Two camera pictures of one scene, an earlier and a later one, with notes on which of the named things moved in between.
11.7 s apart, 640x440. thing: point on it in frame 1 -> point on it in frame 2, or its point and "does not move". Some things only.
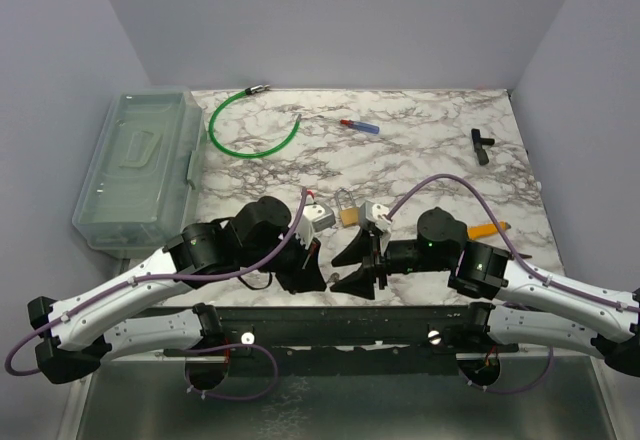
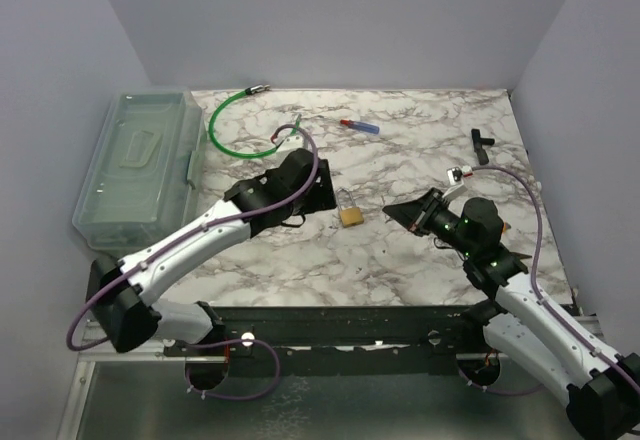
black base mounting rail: (405, 332) does not move
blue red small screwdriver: (361, 126) does not move
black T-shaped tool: (478, 143) does not move
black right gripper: (367, 249) -> (417, 214)
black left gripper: (307, 275) -> (322, 196)
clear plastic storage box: (138, 191) does not move
